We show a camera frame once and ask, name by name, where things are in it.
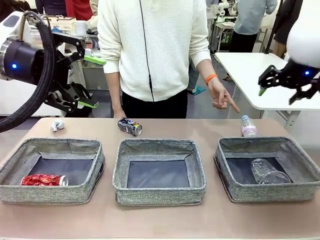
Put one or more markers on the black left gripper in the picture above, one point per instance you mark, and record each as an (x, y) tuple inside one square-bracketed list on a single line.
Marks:
[(25, 65)]

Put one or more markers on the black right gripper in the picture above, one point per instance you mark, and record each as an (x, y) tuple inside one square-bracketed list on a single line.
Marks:
[(300, 75)]

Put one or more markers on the white paper ball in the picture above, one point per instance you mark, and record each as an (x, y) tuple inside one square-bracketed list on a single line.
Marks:
[(57, 125)]

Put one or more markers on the small plastic water bottle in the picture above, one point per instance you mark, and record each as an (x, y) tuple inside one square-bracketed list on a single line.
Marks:
[(248, 127)]

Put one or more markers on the crushed blue soda can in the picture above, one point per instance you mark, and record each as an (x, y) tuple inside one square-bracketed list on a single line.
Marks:
[(128, 125)]

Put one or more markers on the crushed red soda can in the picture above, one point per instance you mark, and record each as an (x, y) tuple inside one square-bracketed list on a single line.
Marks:
[(42, 180)]

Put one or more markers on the person's left forearm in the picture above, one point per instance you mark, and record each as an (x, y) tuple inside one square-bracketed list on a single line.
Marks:
[(203, 67)]

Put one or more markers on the person's right forearm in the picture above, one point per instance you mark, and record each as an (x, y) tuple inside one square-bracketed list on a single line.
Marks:
[(113, 90)]

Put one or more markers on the person's right hand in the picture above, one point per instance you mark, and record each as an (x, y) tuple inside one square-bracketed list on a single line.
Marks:
[(117, 112)]

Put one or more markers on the person's left hand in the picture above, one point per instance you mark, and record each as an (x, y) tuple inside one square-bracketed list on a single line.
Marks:
[(220, 95)]

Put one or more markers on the white table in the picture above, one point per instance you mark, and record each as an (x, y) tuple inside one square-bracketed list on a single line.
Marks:
[(250, 75)]

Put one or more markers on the white cardboard box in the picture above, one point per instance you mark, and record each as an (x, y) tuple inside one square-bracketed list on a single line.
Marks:
[(63, 23)]

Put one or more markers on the person in dark coat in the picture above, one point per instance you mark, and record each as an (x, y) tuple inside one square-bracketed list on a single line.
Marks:
[(283, 25)]

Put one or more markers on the person in red top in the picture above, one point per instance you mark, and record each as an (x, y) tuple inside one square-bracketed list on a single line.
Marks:
[(82, 10)]

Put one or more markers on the person in light blue shirt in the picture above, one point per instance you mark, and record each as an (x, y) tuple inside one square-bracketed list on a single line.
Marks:
[(250, 22)]

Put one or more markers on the orange wristband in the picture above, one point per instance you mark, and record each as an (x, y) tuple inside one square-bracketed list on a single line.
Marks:
[(211, 79)]

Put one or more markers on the white knit sweater torso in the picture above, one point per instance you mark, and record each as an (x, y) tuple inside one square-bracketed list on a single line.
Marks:
[(155, 45)]

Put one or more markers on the black trousers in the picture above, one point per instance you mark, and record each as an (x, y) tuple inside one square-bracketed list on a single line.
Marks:
[(155, 108)]

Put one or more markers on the grey fabric basket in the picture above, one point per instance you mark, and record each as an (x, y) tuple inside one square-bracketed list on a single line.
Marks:
[(50, 192), (160, 195), (262, 193)]

